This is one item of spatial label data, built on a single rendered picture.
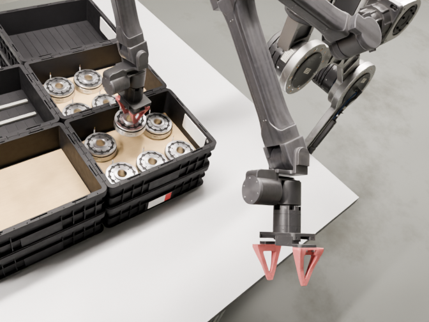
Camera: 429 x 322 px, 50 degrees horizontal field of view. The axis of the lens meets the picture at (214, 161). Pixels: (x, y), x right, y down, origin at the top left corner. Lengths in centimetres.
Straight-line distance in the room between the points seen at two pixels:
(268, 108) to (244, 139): 96
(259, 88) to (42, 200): 78
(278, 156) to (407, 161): 244
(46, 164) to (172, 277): 52
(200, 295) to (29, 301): 49
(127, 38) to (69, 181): 48
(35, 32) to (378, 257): 204
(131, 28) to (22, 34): 79
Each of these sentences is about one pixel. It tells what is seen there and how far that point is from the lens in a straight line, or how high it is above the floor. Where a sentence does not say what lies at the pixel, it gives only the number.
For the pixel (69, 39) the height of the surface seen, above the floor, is 83.
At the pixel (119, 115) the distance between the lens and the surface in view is 152.
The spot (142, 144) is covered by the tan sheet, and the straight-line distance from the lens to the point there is 158.
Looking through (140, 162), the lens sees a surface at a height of 86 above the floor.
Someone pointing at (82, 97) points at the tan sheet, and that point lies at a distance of 172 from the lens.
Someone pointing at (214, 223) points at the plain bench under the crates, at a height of 70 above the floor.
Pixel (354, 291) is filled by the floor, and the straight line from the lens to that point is 254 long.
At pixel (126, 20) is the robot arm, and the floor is 130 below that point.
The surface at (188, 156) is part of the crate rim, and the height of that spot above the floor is 93.
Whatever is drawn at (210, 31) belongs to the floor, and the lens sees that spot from 370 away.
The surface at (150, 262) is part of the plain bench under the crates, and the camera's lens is 148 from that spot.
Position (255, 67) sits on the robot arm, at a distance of 92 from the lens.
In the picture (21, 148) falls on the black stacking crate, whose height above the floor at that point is 88.
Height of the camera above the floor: 200
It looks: 48 degrees down
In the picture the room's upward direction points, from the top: 19 degrees clockwise
